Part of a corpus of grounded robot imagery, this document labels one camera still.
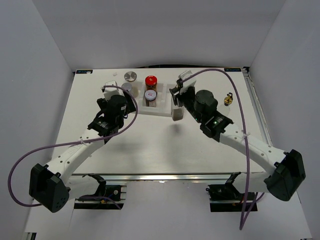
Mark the beige powder silver-lid jar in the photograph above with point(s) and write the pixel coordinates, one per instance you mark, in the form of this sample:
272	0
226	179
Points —
131	77

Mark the clear glass oil bottle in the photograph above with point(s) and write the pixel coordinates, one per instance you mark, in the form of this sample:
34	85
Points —
226	106

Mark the white blue-label silver-lid shaker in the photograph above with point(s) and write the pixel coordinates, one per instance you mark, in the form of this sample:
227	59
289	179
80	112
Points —
128	90

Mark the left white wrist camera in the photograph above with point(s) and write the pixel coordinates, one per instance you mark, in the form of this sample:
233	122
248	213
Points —
109	89

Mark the right blue corner sticker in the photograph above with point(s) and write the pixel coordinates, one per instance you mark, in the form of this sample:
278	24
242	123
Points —
232	69

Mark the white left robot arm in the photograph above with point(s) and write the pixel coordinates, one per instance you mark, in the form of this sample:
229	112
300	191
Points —
54	183

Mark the white-lid dark spice jar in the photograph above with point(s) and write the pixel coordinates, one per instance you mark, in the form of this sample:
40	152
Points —
150	98

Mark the blue corner sticker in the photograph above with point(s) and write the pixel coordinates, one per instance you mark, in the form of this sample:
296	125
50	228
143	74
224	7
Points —
84	71
232	69

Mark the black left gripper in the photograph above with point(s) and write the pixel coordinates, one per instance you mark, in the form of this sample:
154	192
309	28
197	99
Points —
129	106

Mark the red-cap brown sauce bottle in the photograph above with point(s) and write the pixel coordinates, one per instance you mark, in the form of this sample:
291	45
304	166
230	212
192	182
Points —
151	83

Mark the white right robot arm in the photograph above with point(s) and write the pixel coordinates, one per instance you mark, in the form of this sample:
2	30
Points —
284	170

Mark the white three-compartment plastic tray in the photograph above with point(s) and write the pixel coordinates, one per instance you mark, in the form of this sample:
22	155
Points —
163	100

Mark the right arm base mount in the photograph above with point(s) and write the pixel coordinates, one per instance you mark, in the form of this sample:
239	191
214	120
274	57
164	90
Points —
225	198

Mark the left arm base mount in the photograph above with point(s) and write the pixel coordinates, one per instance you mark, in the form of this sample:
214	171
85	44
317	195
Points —
106	197

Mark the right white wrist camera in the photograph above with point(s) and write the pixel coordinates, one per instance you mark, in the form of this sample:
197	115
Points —
186	81

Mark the glass bottle with dark sauce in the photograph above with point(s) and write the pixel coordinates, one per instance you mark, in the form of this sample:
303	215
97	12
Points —
177	110

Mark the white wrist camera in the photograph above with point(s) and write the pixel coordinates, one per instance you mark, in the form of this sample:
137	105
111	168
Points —
109	89
186	81

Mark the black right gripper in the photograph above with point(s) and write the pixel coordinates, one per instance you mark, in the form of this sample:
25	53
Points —
177	97

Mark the left blue corner sticker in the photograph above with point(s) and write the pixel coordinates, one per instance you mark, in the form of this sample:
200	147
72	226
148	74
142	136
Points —
84	71

